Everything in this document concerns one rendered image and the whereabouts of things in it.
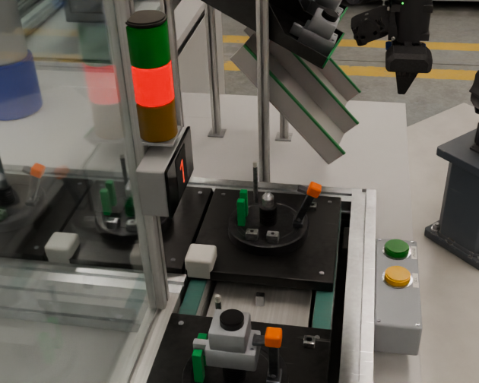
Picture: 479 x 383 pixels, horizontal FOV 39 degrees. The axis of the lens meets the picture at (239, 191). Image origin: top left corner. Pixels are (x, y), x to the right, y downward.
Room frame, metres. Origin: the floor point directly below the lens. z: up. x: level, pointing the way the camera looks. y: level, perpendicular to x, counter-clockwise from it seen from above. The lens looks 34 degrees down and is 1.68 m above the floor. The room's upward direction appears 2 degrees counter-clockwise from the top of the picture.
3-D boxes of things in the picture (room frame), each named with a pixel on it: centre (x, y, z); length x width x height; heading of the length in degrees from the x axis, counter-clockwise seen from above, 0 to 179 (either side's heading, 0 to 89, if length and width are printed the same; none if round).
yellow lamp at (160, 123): (0.76, 0.10, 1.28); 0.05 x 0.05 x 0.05
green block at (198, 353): (0.59, 0.06, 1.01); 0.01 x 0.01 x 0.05; 79
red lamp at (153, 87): (0.76, 0.10, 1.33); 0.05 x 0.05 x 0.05
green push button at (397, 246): (0.87, -0.26, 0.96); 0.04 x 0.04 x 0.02
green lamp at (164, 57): (0.76, 0.10, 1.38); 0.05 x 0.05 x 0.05
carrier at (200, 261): (0.93, -0.05, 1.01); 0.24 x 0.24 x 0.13; 79
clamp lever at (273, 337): (0.58, -0.03, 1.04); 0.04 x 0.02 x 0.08; 79
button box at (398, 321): (0.80, -0.25, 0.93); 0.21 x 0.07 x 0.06; 169
